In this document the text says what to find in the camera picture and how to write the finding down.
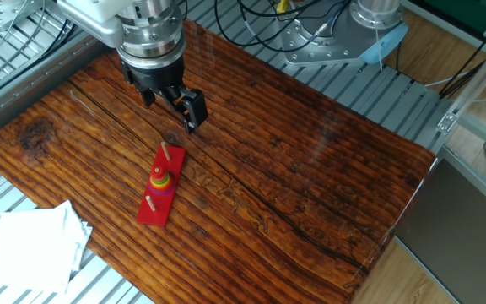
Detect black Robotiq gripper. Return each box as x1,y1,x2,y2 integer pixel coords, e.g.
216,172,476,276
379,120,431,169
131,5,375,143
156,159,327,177
119,53,209,135

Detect red Hanoi base with pegs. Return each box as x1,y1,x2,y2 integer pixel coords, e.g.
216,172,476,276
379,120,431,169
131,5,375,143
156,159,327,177
136,141,186,229

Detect silver gripper coupling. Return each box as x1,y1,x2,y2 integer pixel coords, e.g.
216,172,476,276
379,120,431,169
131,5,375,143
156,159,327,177
116,0,187,69

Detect glossy wood-grain board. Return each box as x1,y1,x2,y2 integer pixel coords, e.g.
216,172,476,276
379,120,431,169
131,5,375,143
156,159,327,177
0,19,437,304

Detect grey table edge beam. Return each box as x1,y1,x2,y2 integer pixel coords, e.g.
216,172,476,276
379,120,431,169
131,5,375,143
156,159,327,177
0,31,111,147

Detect silver robot mounting plate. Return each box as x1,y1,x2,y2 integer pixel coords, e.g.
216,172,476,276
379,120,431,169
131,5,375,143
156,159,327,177
280,8,379,67

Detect white crumpled paper sheet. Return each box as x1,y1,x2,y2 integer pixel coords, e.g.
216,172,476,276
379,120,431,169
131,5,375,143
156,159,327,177
0,199,95,296

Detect grey metal panel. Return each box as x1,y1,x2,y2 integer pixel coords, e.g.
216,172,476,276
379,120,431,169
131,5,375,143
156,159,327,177
394,156,486,304

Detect large purple Hanoi ring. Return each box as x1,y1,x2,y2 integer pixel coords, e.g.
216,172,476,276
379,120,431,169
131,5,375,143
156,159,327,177
147,184,177,197

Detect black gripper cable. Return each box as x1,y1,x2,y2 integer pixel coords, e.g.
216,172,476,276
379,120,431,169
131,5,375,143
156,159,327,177
213,0,352,54

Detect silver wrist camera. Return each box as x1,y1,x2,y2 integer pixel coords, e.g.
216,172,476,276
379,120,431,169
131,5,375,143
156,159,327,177
57,3,127,49

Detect black cable pair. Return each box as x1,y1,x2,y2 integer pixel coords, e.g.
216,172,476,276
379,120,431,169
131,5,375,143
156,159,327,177
0,16,80,100

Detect white cable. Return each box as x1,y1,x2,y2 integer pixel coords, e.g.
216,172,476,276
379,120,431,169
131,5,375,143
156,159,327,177
423,70,486,105

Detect black cables by post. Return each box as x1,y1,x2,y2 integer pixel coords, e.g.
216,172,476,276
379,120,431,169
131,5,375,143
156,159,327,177
439,8,486,99

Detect aluminium frame post with bracket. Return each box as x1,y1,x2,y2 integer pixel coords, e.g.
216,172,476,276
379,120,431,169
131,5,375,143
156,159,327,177
435,24,486,158

